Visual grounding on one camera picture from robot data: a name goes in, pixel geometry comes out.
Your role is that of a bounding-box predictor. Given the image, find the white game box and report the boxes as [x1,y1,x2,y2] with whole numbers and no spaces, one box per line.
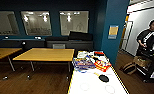
[76,50,89,59]

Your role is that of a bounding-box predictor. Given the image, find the dark sofa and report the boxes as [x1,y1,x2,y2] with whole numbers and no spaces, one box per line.
[46,30,94,52]

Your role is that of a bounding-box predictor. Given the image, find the flat red item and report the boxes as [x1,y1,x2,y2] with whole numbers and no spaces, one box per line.
[93,51,106,57]

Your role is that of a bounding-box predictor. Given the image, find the long wooden desk table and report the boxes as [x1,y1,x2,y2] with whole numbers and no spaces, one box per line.
[0,47,23,73]
[12,48,76,81]

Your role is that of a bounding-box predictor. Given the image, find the small white-top table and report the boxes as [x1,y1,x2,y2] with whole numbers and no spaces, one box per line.
[67,50,130,94]

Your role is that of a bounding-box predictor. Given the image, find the brown floor bag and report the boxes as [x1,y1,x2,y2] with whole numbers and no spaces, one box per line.
[121,62,137,76]

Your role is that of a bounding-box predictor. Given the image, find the brown cardboard box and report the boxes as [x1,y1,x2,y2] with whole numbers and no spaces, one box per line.
[133,55,151,69]

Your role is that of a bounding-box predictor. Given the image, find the person in dark shirt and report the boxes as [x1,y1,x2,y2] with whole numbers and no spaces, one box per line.
[136,18,154,56]

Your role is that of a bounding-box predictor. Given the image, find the black wheeled cart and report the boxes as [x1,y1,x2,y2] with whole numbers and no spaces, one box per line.
[139,46,154,83]

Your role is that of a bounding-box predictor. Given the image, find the dark wall window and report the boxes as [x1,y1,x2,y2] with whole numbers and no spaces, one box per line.
[20,10,53,37]
[59,10,90,37]
[0,10,21,37]

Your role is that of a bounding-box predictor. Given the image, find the yellow wall notice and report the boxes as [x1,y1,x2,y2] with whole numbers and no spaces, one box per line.
[108,24,120,40]

